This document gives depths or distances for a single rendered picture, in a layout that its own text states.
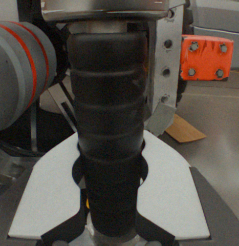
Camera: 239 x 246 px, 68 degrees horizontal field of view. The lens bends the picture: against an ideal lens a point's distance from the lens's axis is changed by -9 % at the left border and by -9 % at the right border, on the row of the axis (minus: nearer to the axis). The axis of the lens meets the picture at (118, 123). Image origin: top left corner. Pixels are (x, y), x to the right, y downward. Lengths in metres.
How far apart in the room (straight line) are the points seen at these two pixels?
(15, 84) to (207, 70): 0.27
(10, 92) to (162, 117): 0.24
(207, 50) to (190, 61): 0.03
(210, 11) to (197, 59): 0.52
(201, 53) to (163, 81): 0.07
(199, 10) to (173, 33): 0.51
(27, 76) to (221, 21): 0.74
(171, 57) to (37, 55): 0.19
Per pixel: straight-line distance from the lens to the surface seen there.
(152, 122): 0.34
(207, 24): 0.82
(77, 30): 0.82
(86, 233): 0.79
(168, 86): 0.32
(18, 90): 0.24
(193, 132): 1.86
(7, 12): 0.35
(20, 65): 0.23
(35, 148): 0.53
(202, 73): 0.33
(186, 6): 0.40
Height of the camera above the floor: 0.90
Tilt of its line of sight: 28 degrees down
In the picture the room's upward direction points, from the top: 1 degrees counter-clockwise
